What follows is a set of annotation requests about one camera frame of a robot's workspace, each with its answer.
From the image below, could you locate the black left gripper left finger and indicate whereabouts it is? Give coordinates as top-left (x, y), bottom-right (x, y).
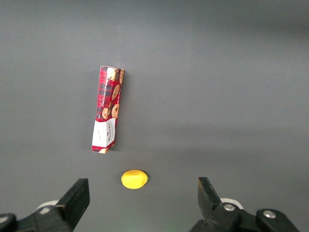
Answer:
top-left (16, 178), bottom-right (90, 232)

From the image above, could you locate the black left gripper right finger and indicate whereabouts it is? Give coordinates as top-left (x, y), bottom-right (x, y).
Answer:
top-left (189, 177), bottom-right (257, 232)

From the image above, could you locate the yellow lemon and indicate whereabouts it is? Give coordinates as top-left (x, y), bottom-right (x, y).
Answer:
top-left (120, 169), bottom-right (150, 190)

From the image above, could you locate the red tartan cookie box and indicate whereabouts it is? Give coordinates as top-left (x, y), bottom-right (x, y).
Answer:
top-left (91, 65), bottom-right (125, 155)

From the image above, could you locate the dark grey table mat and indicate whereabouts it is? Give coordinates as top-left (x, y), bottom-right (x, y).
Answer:
top-left (0, 0), bottom-right (309, 232)

